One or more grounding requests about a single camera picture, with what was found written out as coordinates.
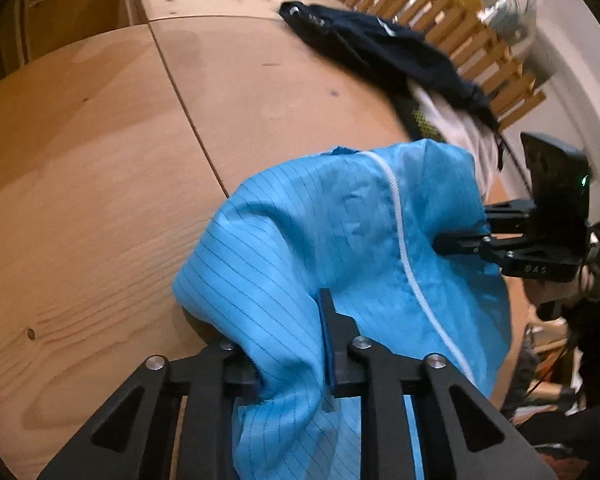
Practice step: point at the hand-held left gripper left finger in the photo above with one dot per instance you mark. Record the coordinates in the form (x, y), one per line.
(205, 385)

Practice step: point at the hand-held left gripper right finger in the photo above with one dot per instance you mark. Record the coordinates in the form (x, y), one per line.
(329, 350)

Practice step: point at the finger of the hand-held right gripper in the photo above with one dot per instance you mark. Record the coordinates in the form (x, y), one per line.
(510, 215)
(455, 244)

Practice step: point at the blue jacket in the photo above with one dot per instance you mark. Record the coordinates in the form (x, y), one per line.
(330, 240)

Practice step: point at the white garment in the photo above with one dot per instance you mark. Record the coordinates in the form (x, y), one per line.
(460, 125)

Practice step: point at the black yellow striped garment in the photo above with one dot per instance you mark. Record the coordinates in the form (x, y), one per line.
(420, 120)

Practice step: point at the plant in grey pot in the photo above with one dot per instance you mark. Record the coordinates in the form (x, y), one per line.
(510, 5)

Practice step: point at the navy garment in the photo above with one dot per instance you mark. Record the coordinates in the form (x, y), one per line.
(380, 50)

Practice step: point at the wooden slatted railing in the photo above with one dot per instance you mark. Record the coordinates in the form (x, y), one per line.
(430, 15)

